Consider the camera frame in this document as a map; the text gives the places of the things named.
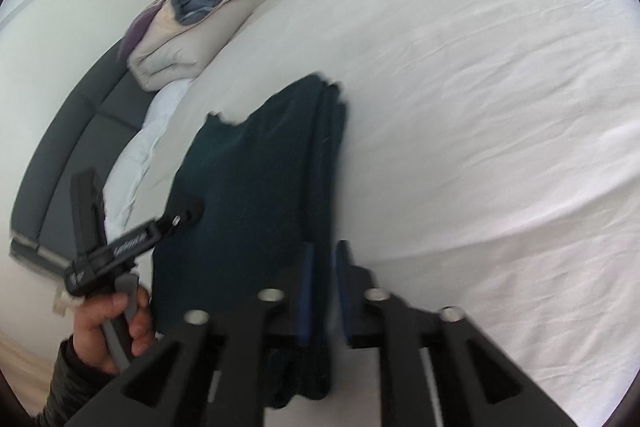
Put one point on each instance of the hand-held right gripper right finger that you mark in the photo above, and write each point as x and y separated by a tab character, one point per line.
342	297

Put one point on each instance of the person's left forearm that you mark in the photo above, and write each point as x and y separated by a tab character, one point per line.
65	389

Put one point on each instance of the folded beige duvet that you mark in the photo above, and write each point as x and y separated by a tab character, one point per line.
190	47

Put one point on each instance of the dark grey padded headboard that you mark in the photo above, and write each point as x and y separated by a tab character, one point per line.
75	132

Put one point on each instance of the bed with white sheet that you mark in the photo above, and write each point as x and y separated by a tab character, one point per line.
475	107

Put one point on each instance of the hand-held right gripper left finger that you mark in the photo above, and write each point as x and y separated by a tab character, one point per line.
306	292

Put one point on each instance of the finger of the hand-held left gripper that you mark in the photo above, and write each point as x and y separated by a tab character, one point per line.
186	213

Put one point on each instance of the dark green sweater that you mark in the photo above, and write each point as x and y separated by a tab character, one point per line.
250	182

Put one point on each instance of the person's left hand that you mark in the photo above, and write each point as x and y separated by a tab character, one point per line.
90	332

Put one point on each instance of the purple pillow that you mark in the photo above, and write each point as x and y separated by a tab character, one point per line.
140	27

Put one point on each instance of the white pillow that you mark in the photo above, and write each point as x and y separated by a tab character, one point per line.
145	142

